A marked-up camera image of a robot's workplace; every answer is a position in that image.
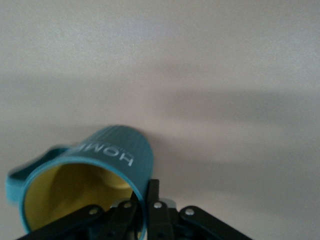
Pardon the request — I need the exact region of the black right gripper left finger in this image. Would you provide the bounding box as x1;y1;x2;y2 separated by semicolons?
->
17;199;140;240

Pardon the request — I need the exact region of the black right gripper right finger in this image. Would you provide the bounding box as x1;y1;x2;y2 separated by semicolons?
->
146;178;254;240

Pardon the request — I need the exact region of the teal mug yellow inside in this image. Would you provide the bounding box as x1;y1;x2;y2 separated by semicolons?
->
6;124;155;240

